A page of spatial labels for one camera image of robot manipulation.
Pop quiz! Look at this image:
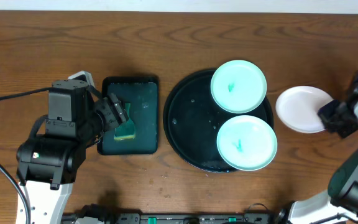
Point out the green yellow sponge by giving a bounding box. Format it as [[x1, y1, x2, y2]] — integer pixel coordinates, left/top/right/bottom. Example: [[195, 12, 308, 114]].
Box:
[[114, 103, 136, 141]]

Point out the white plate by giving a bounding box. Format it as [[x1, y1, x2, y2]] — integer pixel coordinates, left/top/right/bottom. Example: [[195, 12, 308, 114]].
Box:
[[275, 86, 333, 134]]

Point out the mint green plate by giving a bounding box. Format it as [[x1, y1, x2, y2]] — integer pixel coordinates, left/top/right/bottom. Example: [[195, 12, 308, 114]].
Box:
[[210, 60, 267, 114], [216, 115, 278, 171]]

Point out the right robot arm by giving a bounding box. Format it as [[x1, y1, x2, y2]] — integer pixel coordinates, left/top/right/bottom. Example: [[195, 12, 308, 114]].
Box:
[[275, 72, 358, 223]]

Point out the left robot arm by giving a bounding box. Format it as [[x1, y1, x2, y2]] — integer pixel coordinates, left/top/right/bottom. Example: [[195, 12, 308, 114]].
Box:
[[16, 80, 129, 223]]

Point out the rectangular black sponge tray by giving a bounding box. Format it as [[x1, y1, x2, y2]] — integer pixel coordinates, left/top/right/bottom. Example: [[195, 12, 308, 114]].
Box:
[[97, 76, 159, 156]]

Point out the round black tray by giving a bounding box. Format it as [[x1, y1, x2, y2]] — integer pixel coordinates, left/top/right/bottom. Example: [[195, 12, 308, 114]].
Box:
[[162, 68, 275, 174]]

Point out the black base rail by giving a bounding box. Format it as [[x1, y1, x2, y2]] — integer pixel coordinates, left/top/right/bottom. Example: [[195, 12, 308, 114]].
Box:
[[60, 204, 274, 224]]

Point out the left black cable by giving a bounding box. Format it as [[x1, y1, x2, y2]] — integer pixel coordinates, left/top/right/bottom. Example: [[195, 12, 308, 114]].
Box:
[[0, 86, 54, 224]]

